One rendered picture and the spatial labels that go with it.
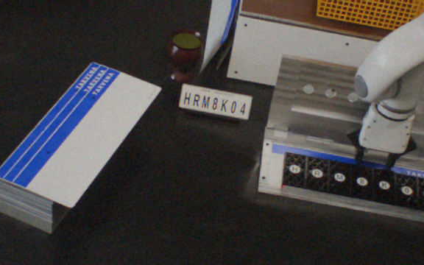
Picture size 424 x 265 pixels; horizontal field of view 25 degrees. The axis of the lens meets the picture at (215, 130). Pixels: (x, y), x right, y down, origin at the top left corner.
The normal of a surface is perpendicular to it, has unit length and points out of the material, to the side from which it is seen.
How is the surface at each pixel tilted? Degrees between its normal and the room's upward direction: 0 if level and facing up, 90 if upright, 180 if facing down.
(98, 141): 0
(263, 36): 90
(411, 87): 89
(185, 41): 0
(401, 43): 45
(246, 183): 0
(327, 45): 90
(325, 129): 75
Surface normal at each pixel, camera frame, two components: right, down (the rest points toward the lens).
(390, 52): -0.54, -0.14
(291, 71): -0.07, 0.47
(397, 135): -0.12, 0.67
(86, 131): 0.15, -0.72
